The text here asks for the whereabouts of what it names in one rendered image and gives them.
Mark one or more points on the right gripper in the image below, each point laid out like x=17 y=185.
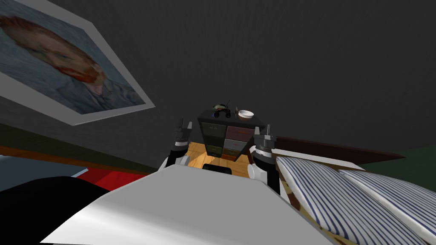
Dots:
x=265 y=141

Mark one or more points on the framed portrait painting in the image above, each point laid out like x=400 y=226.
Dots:
x=51 y=58

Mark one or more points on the white bowl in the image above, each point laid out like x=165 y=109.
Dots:
x=246 y=114

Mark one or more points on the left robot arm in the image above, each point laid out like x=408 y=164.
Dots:
x=175 y=154

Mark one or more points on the dark dresser with coloured drawers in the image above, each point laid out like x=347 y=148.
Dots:
x=235 y=134

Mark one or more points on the small toy vehicle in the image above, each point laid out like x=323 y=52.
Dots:
x=222 y=110

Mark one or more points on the bed with striped pillows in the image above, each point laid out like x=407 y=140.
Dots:
x=340 y=190

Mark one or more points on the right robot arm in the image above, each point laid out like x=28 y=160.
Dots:
x=262 y=166

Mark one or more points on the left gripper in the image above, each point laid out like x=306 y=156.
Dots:
x=182 y=137

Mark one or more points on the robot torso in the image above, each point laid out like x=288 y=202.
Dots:
x=190 y=211

